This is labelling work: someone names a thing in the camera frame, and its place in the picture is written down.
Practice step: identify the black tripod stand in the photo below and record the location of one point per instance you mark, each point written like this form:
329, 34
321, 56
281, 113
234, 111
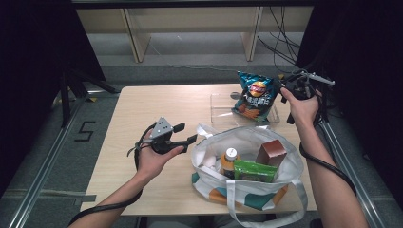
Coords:
66, 95

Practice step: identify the aluminium floor rail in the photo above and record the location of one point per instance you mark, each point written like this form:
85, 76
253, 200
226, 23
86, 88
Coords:
41, 171
348, 177

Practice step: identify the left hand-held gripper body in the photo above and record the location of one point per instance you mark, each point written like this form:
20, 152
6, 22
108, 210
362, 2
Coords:
161, 129

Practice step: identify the grey tape strip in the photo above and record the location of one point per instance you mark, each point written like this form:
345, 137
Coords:
63, 196

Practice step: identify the person's left hand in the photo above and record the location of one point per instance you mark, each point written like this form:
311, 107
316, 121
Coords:
152, 164

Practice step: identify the orange juice bottle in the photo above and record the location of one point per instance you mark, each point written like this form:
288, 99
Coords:
229, 161

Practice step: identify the beige wooden cabinet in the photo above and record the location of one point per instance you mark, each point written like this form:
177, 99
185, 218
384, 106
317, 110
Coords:
190, 20

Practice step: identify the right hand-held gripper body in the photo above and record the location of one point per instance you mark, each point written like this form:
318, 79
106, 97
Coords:
301, 87

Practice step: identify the blue chip bag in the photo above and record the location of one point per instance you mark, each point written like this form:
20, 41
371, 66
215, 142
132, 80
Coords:
256, 98

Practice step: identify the person's right hand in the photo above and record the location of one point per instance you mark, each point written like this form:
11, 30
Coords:
302, 110

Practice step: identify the white tote bag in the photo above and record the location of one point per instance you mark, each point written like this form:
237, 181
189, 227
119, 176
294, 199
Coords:
247, 193

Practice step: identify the brown cookie box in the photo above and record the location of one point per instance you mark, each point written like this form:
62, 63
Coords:
271, 153

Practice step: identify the clear acrylic tray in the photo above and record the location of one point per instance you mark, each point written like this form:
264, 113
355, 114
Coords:
221, 110

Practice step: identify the green seaweed snack packet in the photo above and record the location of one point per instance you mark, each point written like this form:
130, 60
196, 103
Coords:
255, 171

